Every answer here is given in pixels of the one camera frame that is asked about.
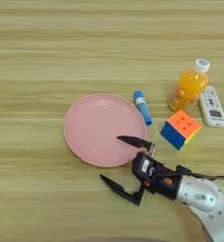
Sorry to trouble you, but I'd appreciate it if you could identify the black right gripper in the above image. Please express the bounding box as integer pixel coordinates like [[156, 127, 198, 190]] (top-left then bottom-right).
[[99, 135, 192, 208]]

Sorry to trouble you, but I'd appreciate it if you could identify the multicolour puzzle cube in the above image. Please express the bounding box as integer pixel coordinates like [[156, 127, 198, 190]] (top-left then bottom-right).
[[160, 109, 203, 151]]

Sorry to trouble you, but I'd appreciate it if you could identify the orange juice bottle white cap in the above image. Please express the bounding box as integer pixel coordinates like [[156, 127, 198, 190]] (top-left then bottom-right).
[[167, 58, 211, 113]]

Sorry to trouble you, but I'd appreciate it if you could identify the black box with white label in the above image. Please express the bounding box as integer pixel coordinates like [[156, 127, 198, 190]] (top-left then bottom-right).
[[130, 151, 160, 185]]

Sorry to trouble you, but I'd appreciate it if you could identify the pink round plate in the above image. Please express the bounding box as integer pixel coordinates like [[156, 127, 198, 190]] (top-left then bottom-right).
[[62, 93, 147, 168]]

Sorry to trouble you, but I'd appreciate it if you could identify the blue glue stick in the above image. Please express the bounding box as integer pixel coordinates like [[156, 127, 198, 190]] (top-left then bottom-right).
[[132, 90, 154, 128]]

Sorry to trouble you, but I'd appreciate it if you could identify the white remote control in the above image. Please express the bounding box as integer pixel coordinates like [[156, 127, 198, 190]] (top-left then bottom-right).
[[198, 85, 224, 129]]

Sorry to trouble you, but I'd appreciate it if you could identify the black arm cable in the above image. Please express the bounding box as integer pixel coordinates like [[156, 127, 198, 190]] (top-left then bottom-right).
[[162, 171, 224, 182]]

